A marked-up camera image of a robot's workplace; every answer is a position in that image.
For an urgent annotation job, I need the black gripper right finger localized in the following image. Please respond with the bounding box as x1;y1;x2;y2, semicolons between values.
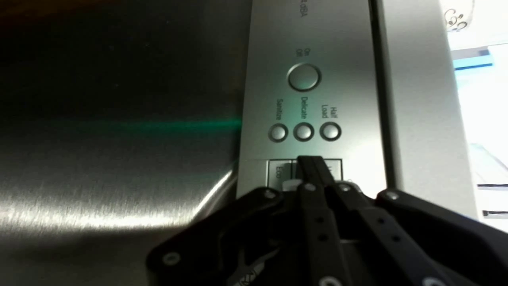
323;180;508;286

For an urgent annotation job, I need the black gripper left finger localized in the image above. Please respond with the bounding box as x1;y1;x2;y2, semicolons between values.
145;153;342;286

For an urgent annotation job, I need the dishwasher display window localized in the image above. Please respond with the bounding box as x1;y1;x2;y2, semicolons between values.
262;157;346;191

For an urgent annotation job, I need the small round silver button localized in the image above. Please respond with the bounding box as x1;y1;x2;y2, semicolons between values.
267;122;291;144
292;120;316;142
319;120;343;142

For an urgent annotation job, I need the large round silver button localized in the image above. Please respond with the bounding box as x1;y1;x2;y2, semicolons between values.
286;61;324;93

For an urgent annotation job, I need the light blue flat object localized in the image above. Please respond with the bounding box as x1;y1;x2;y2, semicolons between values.
451;45;496;71

